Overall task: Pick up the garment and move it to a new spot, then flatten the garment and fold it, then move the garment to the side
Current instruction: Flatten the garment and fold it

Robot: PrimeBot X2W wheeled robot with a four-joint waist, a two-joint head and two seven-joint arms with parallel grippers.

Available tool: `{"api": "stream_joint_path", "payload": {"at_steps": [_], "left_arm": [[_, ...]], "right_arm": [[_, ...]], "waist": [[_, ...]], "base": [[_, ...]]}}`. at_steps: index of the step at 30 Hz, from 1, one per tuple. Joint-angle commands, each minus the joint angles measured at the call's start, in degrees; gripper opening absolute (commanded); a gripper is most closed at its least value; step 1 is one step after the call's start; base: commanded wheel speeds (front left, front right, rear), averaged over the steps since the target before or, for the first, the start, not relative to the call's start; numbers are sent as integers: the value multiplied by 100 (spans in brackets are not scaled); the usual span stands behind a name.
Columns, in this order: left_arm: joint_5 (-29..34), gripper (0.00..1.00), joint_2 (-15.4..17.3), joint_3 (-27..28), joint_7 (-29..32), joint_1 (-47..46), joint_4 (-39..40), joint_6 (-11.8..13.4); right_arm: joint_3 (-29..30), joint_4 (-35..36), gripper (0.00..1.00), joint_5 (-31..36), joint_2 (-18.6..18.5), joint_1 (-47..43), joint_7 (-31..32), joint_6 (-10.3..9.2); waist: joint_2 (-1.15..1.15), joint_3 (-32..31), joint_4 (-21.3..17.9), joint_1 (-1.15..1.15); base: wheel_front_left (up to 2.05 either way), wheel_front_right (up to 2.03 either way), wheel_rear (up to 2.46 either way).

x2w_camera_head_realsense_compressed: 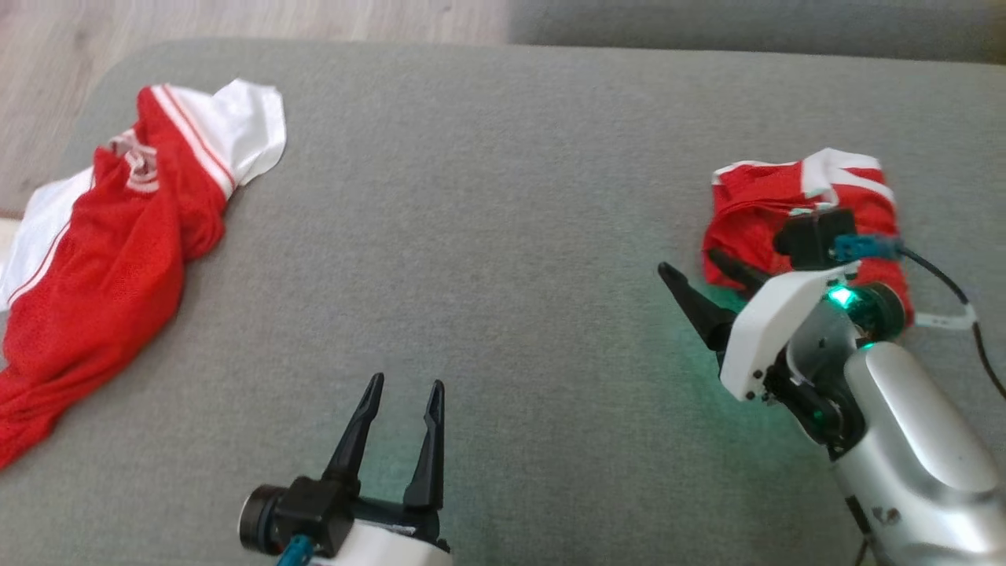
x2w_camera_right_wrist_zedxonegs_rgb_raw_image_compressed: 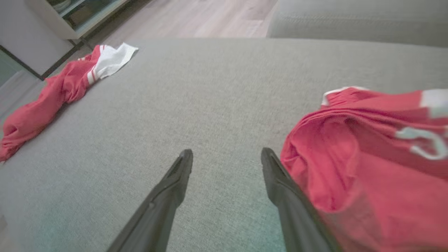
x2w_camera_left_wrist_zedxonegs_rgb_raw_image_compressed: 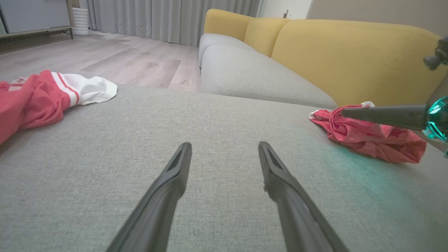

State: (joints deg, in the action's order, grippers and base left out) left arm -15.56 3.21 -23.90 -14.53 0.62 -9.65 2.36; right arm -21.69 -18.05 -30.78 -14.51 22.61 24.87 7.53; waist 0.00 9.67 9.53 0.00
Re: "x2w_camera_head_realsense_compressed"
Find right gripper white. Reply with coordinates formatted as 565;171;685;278
658;249;907;458

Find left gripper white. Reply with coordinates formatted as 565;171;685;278
314;373;455;566

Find red shorts white stripes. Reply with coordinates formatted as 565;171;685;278
702;148;916;327

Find red basketball jersey white sleeves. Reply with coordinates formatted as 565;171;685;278
0;79;288;470

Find large grey sofa seat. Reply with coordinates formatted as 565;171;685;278
0;39;1006;566

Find small grey sofa cushion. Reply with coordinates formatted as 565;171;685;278
509;0;1006;64

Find left camera blue connector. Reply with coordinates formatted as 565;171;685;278
275;535;315;566

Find camera blue connector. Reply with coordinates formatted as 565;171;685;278
275;535;315;566
833;233;905;262

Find right camera blue connector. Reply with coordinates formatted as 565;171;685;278
833;233;905;262

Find right camera black cable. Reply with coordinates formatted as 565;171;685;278
896;248;1006;402

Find white cable tie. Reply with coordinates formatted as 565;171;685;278
914;305;978;331

